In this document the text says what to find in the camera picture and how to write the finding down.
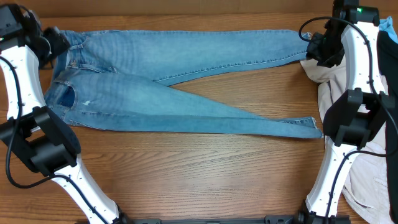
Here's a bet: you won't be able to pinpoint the light blue garment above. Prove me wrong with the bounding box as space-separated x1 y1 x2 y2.
379 16 398 43

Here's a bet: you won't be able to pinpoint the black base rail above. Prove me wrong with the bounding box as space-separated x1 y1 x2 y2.
74 214 351 224

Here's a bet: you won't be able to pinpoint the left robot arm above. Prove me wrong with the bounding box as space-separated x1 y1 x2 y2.
1 3 132 224

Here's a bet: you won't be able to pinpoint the beige cloth garment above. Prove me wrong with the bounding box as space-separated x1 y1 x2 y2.
300 59 392 224

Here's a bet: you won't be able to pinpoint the light blue denim jeans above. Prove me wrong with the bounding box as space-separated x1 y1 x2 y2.
44 30 323 139

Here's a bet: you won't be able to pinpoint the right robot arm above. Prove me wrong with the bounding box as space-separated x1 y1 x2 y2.
288 0 395 223

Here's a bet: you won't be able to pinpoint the black garment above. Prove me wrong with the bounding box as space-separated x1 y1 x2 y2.
377 31 397 223

